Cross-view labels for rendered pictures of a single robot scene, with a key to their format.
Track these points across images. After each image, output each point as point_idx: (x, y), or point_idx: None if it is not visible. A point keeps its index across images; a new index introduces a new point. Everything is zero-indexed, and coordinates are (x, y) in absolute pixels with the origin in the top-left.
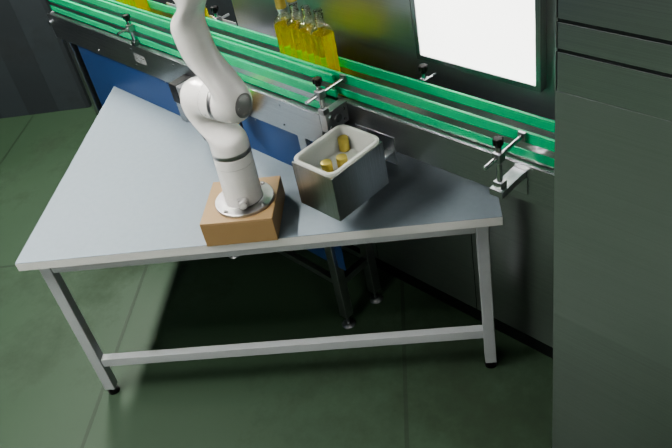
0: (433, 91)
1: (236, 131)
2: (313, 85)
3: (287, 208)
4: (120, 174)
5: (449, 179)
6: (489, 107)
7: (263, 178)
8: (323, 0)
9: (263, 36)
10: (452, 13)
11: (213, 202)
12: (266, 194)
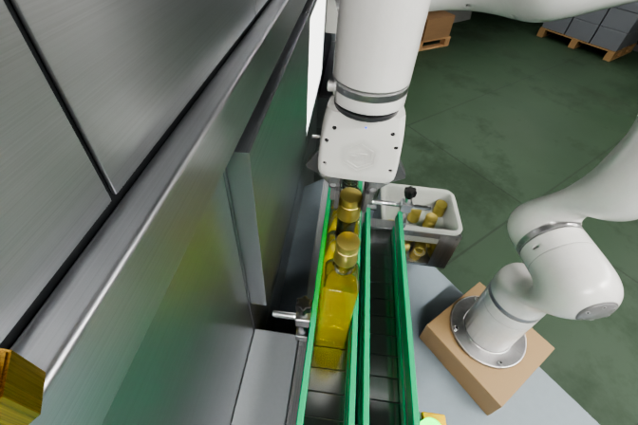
0: None
1: (518, 267)
2: (401, 214)
3: (432, 319)
4: None
5: (314, 212)
6: None
7: (444, 341)
8: (275, 219)
9: (303, 421)
10: (313, 60)
11: (521, 366)
12: (464, 308)
